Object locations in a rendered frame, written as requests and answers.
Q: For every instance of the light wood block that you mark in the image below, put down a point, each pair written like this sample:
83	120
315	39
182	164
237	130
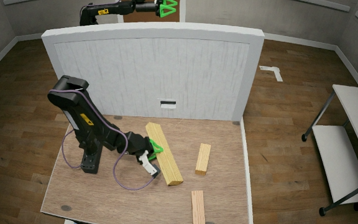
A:
198	207

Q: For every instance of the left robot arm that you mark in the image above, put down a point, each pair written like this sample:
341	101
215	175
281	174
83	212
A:
121	8

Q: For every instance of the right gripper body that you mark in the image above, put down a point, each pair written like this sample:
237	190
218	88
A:
144	153

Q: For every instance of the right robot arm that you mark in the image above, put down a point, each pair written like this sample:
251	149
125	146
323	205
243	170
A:
87	124

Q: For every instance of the long wooden board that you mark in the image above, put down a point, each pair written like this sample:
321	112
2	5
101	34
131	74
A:
165	159

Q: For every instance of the brown wooden block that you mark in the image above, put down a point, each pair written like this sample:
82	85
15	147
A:
203	159

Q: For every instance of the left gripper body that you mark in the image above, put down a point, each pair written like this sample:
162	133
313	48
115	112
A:
151	6

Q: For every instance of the grey panel wall with slot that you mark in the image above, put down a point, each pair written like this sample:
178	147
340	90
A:
208	68

